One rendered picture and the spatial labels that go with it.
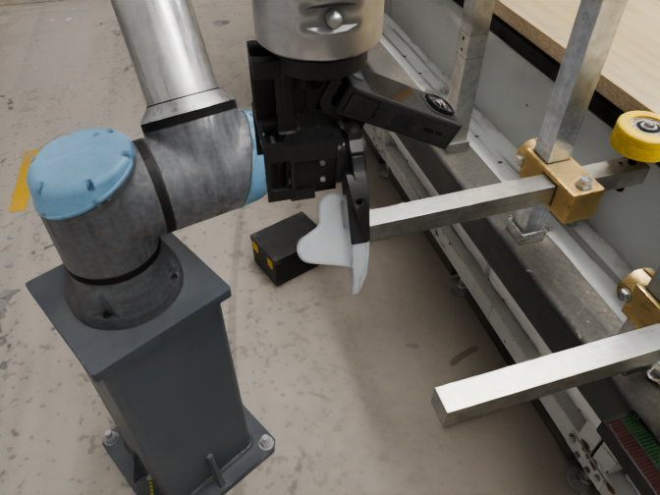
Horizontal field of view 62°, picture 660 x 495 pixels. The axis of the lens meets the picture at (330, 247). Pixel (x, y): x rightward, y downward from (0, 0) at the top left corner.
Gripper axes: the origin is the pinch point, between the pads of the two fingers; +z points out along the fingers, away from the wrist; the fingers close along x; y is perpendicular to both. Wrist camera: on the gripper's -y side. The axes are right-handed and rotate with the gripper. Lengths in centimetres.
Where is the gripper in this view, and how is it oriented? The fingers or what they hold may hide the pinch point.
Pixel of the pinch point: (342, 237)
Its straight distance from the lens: 53.7
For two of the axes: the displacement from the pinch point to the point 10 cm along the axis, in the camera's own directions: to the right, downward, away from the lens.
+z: 0.0, 7.1, 7.0
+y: -9.7, 1.6, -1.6
